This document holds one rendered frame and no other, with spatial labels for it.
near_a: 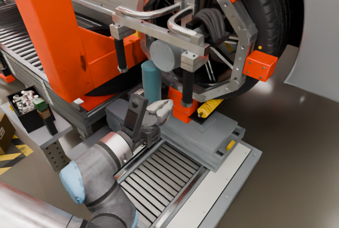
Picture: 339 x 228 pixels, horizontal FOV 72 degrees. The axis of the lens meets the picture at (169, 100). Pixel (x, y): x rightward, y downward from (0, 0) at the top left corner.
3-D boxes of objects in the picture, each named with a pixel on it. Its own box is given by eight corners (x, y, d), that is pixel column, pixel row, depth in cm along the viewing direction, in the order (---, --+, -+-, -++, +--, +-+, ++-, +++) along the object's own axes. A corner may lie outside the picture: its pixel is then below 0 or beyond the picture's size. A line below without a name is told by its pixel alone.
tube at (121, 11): (183, 11, 91) (185, -18, 84) (149, 27, 80) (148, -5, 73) (150, 1, 99) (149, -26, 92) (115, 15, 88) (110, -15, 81)
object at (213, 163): (242, 137, 159) (245, 127, 153) (215, 174, 138) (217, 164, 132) (183, 105, 183) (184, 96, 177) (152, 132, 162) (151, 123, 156)
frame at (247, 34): (237, 110, 107) (272, -20, 71) (230, 118, 103) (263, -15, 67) (150, 68, 133) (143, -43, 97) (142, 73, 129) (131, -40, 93)
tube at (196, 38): (229, 25, 81) (235, -7, 74) (198, 46, 70) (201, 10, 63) (188, 12, 90) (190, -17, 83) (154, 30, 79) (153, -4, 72)
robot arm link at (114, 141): (94, 134, 60) (119, 155, 56) (109, 124, 63) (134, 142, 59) (101, 156, 66) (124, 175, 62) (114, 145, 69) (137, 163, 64)
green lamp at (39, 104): (48, 107, 103) (45, 100, 100) (39, 112, 100) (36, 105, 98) (43, 103, 104) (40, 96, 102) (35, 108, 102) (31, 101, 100)
